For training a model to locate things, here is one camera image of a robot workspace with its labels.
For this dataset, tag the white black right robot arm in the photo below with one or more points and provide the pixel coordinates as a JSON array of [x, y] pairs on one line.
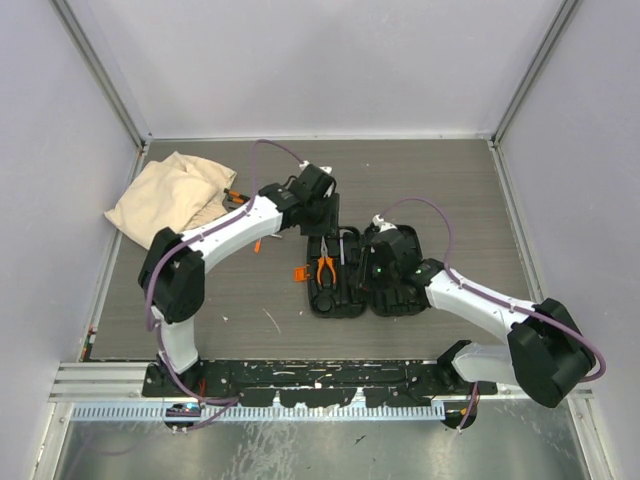
[[540, 348]]

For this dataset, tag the small orange black precision screwdriver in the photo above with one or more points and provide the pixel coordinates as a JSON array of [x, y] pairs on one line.
[[233, 193]]

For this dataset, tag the black handle claw hammer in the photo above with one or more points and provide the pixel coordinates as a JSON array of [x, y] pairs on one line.
[[346, 235]]

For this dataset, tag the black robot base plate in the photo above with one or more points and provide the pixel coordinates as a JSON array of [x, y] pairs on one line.
[[314, 384]]

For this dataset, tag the white slotted cable duct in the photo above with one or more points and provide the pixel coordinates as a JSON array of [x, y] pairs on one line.
[[184, 412]]

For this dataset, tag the orange black needle nose pliers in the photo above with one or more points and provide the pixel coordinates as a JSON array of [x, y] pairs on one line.
[[326, 275]]

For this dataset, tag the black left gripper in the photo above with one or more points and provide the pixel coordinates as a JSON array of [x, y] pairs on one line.
[[330, 224]]

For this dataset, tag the beige cloth drawstring bag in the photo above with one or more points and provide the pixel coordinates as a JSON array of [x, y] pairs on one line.
[[181, 192]]

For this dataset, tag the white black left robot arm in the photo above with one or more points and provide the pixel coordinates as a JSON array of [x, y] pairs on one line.
[[174, 270]]

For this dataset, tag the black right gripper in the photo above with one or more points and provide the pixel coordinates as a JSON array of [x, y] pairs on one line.
[[368, 255]]

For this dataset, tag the black plastic tool case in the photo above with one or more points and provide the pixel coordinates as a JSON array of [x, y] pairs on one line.
[[355, 271]]

